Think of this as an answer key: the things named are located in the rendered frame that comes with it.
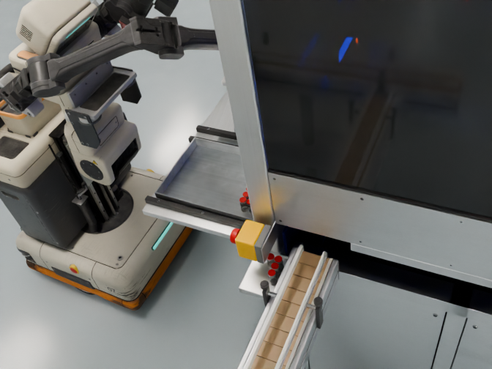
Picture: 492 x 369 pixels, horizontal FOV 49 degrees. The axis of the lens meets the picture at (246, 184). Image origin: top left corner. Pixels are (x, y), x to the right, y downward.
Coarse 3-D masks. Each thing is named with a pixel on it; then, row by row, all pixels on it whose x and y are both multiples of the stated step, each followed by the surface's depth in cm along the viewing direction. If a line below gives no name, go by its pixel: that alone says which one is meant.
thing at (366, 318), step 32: (288, 256) 146; (352, 256) 144; (352, 288) 145; (384, 288) 138; (416, 288) 135; (448, 288) 133; (352, 320) 158; (384, 320) 150; (416, 320) 143; (448, 320) 136; (480, 320) 131; (320, 352) 183; (352, 352) 173; (384, 352) 164; (416, 352) 156; (448, 352) 148; (480, 352) 142
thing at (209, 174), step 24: (192, 144) 179; (216, 144) 177; (192, 168) 174; (216, 168) 173; (240, 168) 171; (168, 192) 169; (192, 192) 167; (216, 192) 166; (240, 192) 165; (240, 216) 154
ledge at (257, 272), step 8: (256, 264) 146; (264, 264) 146; (248, 272) 145; (256, 272) 144; (264, 272) 144; (280, 272) 143; (248, 280) 143; (256, 280) 143; (240, 288) 142; (248, 288) 141; (256, 288) 141; (272, 288) 140; (256, 296) 141
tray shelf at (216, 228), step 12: (216, 108) 194; (228, 108) 193; (216, 120) 190; (228, 120) 189; (180, 156) 180; (156, 216) 164; (168, 216) 162; (180, 216) 162; (192, 216) 161; (204, 228) 157; (216, 228) 156; (228, 228) 156
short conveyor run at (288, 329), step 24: (288, 264) 138; (312, 264) 138; (336, 264) 136; (264, 288) 128; (288, 288) 134; (312, 288) 129; (264, 312) 130; (288, 312) 129; (312, 312) 128; (264, 336) 124; (288, 336) 121; (312, 336) 128; (264, 360) 122; (288, 360) 121
